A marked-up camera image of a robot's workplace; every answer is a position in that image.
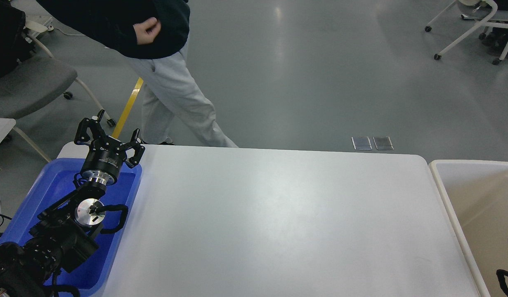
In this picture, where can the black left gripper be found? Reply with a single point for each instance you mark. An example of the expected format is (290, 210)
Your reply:
(105, 158)

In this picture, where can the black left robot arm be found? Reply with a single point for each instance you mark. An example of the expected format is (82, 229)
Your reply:
(64, 237)

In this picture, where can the person's hand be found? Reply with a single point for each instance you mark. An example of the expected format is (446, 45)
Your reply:
(147, 31)

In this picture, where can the blue plastic tray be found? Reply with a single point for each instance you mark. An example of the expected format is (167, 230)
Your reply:
(56, 181)

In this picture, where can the grey office chair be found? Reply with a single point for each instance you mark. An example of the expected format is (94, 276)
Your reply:
(38, 81)

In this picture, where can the person in grey trousers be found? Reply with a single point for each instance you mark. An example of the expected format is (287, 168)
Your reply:
(168, 89)

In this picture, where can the left metal floor plate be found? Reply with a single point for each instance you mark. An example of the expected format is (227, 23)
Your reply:
(362, 143)

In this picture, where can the metal floor plate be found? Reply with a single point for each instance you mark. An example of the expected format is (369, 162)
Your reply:
(362, 143)
(383, 143)

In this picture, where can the right metal floor plate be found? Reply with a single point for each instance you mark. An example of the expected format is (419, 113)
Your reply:
(383, 143)

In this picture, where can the beige plastic bin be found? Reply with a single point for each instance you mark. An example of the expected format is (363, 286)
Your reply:
(475, 196)

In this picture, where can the white office chair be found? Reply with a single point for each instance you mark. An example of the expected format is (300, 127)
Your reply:
(485, 14)

